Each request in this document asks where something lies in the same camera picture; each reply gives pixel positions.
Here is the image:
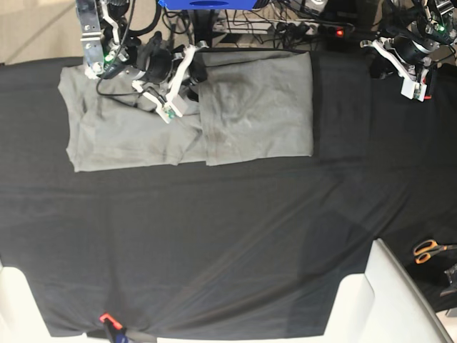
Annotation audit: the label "red blue clamp bottom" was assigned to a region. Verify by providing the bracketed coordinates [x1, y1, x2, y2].
[99, 312, 129, 343]

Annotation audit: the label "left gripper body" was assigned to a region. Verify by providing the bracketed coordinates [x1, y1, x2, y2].
[360, 36, 428, 101]

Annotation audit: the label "black table cloth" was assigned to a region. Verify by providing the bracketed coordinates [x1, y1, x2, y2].
[1, 53, 456, 339]

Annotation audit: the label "black table stand post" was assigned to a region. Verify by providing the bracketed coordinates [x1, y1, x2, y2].
[190, 10, 219, 47]

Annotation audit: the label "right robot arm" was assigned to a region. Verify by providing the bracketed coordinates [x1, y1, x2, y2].
[76, 1, 208, 123]

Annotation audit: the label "white furniture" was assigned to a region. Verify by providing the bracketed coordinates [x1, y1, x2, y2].
[0, 266, 90, 343]
[323, 239, 453, 343]

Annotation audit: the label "blue box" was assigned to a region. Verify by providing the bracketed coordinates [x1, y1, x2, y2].
[158, 0, 257, 11]

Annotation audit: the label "black power strip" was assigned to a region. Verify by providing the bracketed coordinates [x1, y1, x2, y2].
[274, 21, 356, 39]

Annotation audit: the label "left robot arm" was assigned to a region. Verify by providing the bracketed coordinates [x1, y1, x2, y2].
[360, 1, 456, 101]

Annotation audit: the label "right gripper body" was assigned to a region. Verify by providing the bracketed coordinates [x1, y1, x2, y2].
[131, 42, 208, 124]

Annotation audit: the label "white furniture right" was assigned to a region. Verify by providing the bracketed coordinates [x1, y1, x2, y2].
[323, 239, 453, 343]

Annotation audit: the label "white furniture left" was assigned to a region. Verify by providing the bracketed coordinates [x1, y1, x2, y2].
[0, 266, 90, 343]

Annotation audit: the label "black device right edge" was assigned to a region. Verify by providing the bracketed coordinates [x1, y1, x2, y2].
[440, 264, 457, 297]

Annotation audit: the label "orange handled scissors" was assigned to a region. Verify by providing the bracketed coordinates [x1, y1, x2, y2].
[413, 239, 456, 264]

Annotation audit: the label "grey T-shirt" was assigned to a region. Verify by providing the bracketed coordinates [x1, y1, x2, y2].
[59, 51, 313, 172]

